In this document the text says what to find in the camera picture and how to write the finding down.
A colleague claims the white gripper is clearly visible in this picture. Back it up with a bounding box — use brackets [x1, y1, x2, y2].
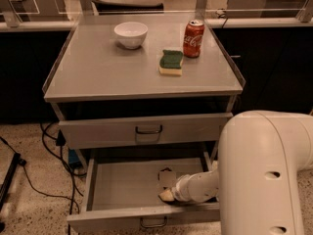
[158, 170, 194, 202]

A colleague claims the orange soda can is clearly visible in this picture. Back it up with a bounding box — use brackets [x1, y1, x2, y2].
[158, 168, 173, 189]

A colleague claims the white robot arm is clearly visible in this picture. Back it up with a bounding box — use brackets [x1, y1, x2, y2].
[159, 111, 313, 235]

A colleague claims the open grey middle drawer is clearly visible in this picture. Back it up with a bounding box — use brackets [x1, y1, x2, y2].
[67, 144, 220, 233]

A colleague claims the closed grey upper drawer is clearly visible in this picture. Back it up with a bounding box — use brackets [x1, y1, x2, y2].
[59, 113, 233, 149]

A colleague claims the grey drawer cabinet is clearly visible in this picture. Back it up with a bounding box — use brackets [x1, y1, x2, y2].
[42, 13, 246, 168]

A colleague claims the red cola can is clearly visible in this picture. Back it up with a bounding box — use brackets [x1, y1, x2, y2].
[183, 20, 204, 58]

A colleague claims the green and yellow sponge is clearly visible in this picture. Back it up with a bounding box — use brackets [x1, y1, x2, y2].
[158, 50, 183, 76]

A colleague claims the black stand base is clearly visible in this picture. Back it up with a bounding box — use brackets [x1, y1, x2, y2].
[0, 153, 21, 211]

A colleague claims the white ceramic bowl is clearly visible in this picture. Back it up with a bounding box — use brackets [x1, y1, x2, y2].
[114, 22, 148, 49]

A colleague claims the black floor cable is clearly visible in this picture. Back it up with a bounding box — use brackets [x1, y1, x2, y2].
[0, 122, 87, 235]

